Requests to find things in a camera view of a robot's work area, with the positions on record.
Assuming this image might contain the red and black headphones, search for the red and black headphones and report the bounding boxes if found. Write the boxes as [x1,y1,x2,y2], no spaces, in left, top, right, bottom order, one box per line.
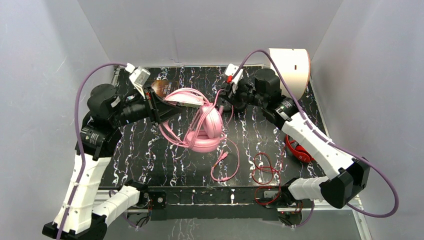
[285,134,315,163]

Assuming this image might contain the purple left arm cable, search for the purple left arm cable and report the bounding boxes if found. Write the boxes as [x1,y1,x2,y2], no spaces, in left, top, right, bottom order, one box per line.
[55,62,128,240]

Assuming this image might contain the black on-ear headphones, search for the black on-ear headphones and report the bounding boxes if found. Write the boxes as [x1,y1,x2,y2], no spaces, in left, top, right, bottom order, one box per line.
[217,102,233,114]

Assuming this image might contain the dark paperback book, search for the dark paperback book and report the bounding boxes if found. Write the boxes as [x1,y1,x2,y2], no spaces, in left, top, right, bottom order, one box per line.
[151,80,179,96]

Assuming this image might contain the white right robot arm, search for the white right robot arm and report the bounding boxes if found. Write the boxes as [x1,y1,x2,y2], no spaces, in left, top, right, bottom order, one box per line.
[219,66,370,209]

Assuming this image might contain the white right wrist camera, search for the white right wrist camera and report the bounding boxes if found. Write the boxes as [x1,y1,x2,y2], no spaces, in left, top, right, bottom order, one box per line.
[223,63,243,94]

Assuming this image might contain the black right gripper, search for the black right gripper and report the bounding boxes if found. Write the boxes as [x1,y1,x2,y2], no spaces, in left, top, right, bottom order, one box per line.
[217,78,267,109]

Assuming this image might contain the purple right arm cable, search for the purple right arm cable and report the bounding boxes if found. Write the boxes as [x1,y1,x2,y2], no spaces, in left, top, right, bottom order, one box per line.
[236,49,400,219]

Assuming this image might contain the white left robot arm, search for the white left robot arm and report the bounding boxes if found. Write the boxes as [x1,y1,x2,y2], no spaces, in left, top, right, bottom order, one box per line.
[42,83,182,240]

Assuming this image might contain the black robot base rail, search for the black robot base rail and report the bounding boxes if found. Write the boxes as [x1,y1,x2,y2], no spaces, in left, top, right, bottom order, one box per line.
[114,185,316,222]

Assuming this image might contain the white cylindrical container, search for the white cylindrical container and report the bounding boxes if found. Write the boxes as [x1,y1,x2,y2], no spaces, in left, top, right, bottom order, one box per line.
[268,48,311,100]

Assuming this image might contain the pink over-ear headphones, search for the pink over-ear headphones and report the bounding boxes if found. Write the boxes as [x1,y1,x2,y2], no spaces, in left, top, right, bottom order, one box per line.
[158,87,223,153]

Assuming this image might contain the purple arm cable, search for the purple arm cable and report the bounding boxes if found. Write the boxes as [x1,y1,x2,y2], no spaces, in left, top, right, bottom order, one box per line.
[55,62,128,240]
[236,49,400,219]

